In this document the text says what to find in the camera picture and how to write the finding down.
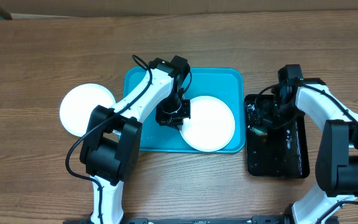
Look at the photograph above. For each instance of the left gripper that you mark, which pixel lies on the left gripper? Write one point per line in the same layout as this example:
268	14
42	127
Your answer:
163	120

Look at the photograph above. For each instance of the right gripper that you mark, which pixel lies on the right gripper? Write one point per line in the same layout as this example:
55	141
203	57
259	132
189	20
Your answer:
265	116

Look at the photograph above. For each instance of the green sponge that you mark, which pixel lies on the green sponge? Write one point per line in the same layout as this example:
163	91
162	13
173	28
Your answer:
259	130

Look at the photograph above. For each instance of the white plate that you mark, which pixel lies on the white plate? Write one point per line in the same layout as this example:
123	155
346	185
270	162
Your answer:
211	124
78	103

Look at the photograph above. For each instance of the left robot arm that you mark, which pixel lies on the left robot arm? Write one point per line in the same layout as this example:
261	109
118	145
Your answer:
110	146

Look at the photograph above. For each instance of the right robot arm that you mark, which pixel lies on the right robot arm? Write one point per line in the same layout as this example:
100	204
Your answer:
336	168

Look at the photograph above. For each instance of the black plastic tray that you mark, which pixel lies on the black plastic tray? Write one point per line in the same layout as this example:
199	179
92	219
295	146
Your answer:
283	153

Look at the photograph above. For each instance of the teal plastic tray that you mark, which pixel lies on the teal plastic tray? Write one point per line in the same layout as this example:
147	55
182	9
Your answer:
225	84

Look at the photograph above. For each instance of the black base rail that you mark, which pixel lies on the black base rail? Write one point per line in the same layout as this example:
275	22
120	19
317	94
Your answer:
256	219

